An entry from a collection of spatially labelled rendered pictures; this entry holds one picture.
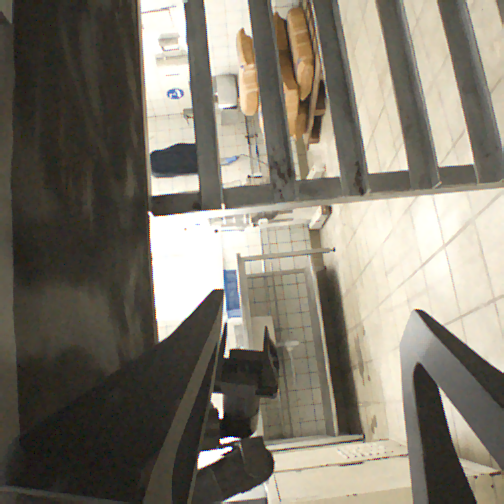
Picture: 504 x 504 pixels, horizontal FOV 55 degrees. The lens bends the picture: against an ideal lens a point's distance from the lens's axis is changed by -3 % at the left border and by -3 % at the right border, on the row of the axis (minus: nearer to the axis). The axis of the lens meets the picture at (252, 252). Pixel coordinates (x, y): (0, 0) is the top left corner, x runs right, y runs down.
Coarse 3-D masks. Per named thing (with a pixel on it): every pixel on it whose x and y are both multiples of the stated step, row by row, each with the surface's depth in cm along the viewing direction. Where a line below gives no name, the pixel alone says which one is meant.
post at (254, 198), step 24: (456, 168) 64; (192, 192) 63; (240, 192) 63; (264, 192) 63; (312, 192) 63; (336, 192) 63; (384, 192) 63; (408, 192) 64; (432, 192) 65; (168, 216) 63; (192, 216) 64; (216, 216) 65
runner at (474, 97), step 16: (448, 0) 68; (464, 0) 66; (448, 16) 68; (464, 16) 66; (448, 32) 67; (464, 32) 67; (448, 48) 67; (464, 48) 67; (464, 64) 66; (480, 64) 64; (464, 80) 66; (480, 80) 64; (464, 96) 66; (480, 96) 65; (464, 112) 65; (480, 112) 65; (480, 128) 65; (496, 128) 62; (480, 144) 64; (496, 144) 62; (480, 160) 64; (496, 160) 63; (480, 176) 63; (496, 176) 63
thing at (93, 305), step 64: (64, 0) 34; (128, 0) 60; (0, 64) 23; (64, 64) 33; (128, 64) 56; (0, 128) 23; (64, 128) 32; (128, 128) 53; (0, 192) 22; (64, 192) 31; (128, 192) 50; (0, 256) 21; (64, 256) 30; (128, 256) 47; (0, 320) 21; (64, 320) 28; (128, 320) 44; (0, 384) 20; (64, 384) 27; (0, 448) 19
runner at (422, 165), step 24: (384, 0) 68; (384, 24) 67; (408, 24) 65; (384, 48) 67; (408, 48) 65; (408, 72) 66; (408, 96) 65; (408, 120) 65; (408, 144) 64; (432, 144) 62; (408, 168) 64; (432, 168) 62
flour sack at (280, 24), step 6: (276, 12) 409; (276, 18) 408; (282, 18) 413; (276, 24) 406; (282, 24) 410; (276, 30) 404; (282, 30) 408; (276, 36) 402; (282, 36) 405; (282, 42) 403; (282, 48) 401; (288, 48) 407; (288, 54) 406
